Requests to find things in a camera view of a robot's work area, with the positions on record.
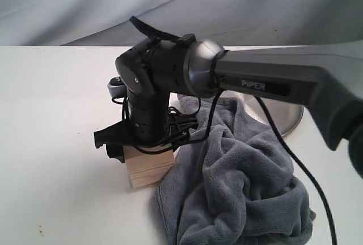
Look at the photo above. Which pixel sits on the grey-blue fleece towel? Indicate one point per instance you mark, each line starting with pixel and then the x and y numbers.
pixel 236 187

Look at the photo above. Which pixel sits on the white backdrop cloth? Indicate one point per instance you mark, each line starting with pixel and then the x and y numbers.
pixel 228 22

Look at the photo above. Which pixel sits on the light wooden cube block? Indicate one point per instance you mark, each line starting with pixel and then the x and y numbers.
pixel 146 169

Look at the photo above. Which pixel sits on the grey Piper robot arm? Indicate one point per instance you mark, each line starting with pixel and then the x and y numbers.
pixel 326 79

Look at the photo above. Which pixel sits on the round stainless steel plate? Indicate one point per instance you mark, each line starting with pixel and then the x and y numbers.
pixel 285 116

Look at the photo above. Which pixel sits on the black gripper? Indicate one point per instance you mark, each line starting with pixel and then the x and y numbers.
pixel 147 122

